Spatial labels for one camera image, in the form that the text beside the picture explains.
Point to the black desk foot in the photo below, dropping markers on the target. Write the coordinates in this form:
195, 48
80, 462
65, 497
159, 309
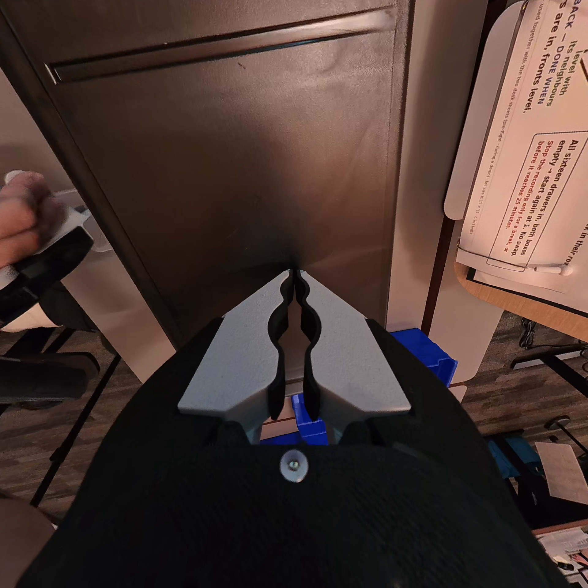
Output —
546, 358

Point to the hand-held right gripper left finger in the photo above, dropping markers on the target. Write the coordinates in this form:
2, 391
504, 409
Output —
229, 367

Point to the grey flat board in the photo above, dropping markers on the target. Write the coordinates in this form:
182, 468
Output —
558, 468

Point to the teal cloth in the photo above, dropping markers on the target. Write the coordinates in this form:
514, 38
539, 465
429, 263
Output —
514, 454

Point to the black drawer cabinet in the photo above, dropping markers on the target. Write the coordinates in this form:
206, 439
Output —
229, 160

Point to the person's left hand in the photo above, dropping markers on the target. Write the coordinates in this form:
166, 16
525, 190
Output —
25, 216

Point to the white sheet holder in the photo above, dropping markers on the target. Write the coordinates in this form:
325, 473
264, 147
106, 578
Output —
477, 92

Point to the black office chair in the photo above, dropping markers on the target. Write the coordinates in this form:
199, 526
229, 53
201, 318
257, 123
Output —
41, 376

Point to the printed instruction sheet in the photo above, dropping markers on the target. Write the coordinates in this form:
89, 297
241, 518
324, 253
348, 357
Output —
528, 160

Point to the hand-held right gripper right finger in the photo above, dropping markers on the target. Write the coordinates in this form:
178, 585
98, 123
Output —
358, 367

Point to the pile of printed papers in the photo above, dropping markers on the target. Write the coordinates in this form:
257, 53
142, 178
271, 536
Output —
565, 556

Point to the wooden board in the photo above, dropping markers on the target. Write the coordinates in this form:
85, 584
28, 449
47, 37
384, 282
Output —
519, 305

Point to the black stand legs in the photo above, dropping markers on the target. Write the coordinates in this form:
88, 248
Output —
78, 427

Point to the blue bin with white label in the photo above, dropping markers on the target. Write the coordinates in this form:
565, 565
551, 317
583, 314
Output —
427, 353

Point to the blue storage bin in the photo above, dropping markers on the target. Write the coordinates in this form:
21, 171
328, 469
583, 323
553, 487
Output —
310, 422

